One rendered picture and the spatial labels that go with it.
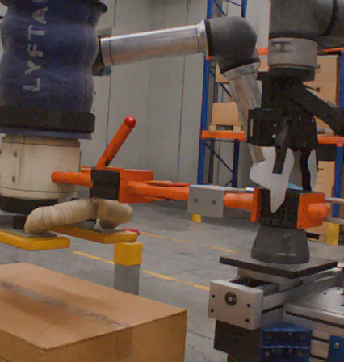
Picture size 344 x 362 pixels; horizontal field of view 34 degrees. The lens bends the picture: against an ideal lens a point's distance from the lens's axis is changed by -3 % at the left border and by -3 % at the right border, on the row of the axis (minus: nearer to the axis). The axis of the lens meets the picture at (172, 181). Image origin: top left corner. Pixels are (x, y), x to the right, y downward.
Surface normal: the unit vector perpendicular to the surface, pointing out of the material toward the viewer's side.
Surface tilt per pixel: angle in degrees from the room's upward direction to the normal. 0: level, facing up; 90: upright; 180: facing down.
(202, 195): 89
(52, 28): 69
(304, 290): 90
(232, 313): 90
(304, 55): 91
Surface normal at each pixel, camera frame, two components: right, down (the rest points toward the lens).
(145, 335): 0.77, 0.08
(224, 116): -0.68, 0.04
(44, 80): 0.18, -0.20
